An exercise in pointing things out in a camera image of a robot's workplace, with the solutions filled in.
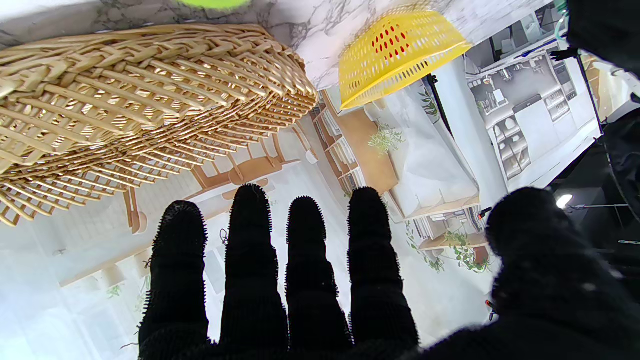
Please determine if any yellow perforated plastic basket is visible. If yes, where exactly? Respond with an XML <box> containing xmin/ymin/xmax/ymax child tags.
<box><xmin>339</xmin><ymin>9</ymin><xmax>473</xmax><ymax>111</ymax></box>

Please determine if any black backdrop stand pole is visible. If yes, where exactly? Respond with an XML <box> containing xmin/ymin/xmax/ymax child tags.
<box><xmin>426</xmin><ymin>74</ymin><xmax>455</xmax><ymax>137</ymax></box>

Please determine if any woven wicker basket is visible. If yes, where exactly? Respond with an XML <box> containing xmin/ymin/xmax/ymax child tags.
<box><xmin>0</xmin><ymin>22</ymin><xmax>318</xmax><ymax>228</ymax></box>

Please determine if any yellow-green tennis ball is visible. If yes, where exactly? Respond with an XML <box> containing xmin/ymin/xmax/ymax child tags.
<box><xmin>175</xmin><ymin>0</ymin><xmax>251</xmax><ymax>10</ymax></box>

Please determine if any red toy block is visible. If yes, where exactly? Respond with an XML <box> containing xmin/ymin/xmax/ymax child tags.
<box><xmin>371</xmin><ymin>27</ymin><xmax>393</xmax><ymax>58</ymax></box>
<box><xmin>391</xmin><ymin>24</ymin><xmax>410</xmax><ymax>57</ymax></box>

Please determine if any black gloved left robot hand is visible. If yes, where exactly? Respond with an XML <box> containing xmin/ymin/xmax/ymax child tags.
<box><xmin>565</xmin><ymin>0</ymin><xmax>640</xmax><ymax>76</ymax></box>

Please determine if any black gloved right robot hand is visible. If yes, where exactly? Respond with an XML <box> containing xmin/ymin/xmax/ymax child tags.
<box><xmin>139</xmin><ymin>184</ymin><xmax>640</xmax><ymax>360</ymax></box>

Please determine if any printed room scene backdrop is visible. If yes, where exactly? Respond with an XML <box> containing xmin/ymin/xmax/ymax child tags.
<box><xmin>0</xmin><ymin>55</ymin><xmax>511</xmax><ymax>360</ymax></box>

